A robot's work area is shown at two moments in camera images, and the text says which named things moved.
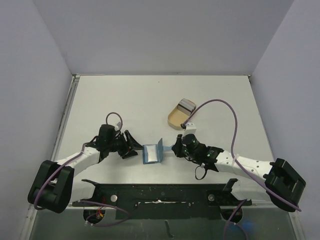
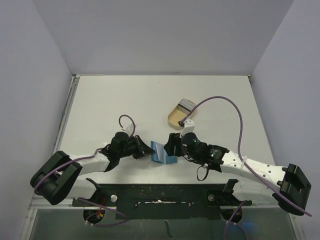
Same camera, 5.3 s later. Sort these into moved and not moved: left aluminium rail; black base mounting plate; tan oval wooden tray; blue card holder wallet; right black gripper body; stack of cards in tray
Moved: blue card holder wallet
Not moved: tan oval wooden tray; black base mounting plate; left aluminium rail; right black gripper body; stack of cards in tray
